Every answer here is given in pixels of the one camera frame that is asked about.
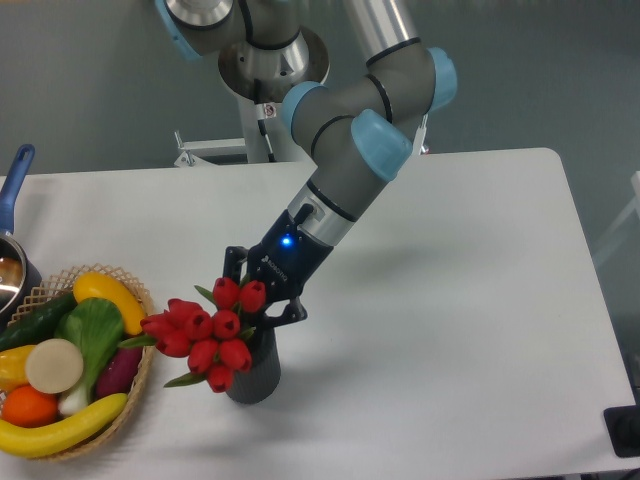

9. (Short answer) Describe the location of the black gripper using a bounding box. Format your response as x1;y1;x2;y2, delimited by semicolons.
222;209;333;331

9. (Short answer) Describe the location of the red tulip bouquet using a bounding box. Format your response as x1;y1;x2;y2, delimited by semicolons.
120;277;267;393

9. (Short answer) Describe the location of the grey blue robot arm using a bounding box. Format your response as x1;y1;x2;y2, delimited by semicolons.
156;1;457;331

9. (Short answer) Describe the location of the dark grey ribbed vase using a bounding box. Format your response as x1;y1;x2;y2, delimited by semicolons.
226;329;281;405

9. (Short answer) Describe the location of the purple sweet potato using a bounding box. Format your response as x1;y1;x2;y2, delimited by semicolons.
94;347;143;399

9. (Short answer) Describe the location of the green bok choy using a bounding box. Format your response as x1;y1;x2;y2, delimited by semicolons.
55;298;124;417

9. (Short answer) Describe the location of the yellow lemon squash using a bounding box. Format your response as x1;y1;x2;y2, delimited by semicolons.
72;271;146;336

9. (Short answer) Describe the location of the woven wicker basket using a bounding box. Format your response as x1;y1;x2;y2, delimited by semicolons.
9;264;153;461

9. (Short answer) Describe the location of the beige round disc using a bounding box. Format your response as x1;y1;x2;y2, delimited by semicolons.
25;338;84;394

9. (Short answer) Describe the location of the dark green cucumber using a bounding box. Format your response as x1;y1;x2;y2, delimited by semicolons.
1;292;77;351

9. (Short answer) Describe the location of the yellow bell pepper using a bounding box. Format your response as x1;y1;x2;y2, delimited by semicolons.
0;345;35;392

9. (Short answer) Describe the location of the orange fruit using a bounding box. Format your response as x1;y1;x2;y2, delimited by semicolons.
1;385;58;428

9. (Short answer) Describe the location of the yellow banana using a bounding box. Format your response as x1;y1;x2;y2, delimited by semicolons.
1;393;128;459

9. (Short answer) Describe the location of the black device at table edge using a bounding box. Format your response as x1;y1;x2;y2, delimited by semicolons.
603;405;639;458

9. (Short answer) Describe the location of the blue handled saucepan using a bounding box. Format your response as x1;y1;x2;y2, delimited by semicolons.
1;144;41;330

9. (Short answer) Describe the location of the white chair frame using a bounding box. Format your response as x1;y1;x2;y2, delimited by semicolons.
592;171;639;269

